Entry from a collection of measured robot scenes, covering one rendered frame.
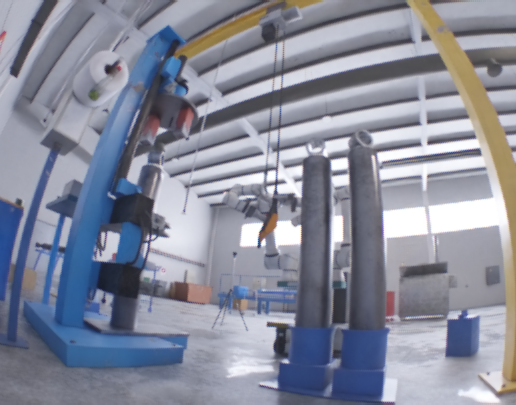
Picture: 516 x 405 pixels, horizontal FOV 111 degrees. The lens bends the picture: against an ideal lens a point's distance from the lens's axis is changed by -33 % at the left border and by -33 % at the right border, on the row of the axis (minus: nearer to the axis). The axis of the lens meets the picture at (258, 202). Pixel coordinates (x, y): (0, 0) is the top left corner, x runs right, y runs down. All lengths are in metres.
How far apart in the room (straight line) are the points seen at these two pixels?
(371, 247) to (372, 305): 0.32
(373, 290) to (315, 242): 0.45
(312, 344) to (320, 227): 0.69
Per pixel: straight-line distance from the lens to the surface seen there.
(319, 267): 1.57
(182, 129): 2.40
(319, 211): 1.65
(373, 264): 1.50
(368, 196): 1.61
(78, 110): 1.73
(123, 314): 2.09
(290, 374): 1.61
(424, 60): 7.00
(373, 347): 1.48
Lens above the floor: 0.50
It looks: 21 degrees up
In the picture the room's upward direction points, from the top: 5 degrees clockwise
